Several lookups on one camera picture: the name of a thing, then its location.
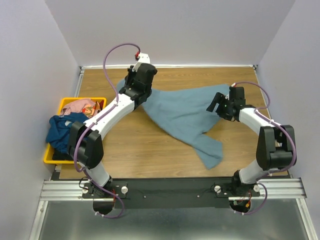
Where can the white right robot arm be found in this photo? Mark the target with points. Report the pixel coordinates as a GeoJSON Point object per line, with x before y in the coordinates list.
{"type": "Point", "coordinates": [276, 149]}

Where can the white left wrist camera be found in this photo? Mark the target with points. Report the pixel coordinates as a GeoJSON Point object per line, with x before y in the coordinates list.
{"type": "Point", "coordinates": [142, 58]}

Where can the dark blue shirt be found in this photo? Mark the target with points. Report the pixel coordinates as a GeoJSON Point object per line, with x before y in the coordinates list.
{"type": "Point", "coordinates": [59, 131]}

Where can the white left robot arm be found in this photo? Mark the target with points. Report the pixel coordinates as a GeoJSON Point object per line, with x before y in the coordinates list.
{"type": "Point", "coordinates": [85, 144]}

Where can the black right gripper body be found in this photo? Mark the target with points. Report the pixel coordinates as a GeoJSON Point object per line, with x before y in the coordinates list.
{"type": "Point", "coordinates": [223, 109]}

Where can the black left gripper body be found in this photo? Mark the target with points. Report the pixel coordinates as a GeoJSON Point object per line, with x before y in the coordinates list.
{"type": "Point", "coordinates": [132, 76]}

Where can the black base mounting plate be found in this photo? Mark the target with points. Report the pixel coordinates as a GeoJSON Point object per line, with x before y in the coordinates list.
{"type": "Point", "coordinates": [170, 193]}

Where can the patterned pink shirt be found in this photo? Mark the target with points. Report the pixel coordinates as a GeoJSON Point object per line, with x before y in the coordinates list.
{"type": "Point", "coordinates": [87, 106]}

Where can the yellow plastic bin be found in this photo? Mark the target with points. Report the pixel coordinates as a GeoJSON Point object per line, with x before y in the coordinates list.
{"type": "Point", "coordinates": [49, 149]}

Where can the light blue t shirt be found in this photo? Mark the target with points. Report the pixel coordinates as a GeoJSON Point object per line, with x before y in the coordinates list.
{"type": "Point", "coordinates": [183, 115]}

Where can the aluminium frame rail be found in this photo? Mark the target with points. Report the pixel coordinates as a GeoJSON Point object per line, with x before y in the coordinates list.
{"type": "Point", "coordinates": [273, 188]}

